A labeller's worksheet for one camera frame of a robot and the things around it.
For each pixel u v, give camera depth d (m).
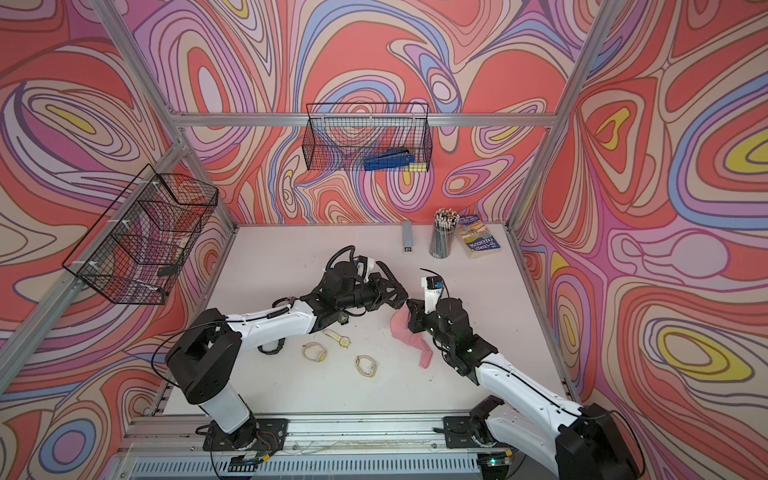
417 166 0.84
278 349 0.86
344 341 0.89
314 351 0.88
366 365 0.85
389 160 0.90
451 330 0.61
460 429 0.74
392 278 0.82
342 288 0.66
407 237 1.12
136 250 0.75
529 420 0.48
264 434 0.73
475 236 1.15
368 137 0.84
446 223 0.96
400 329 0.80
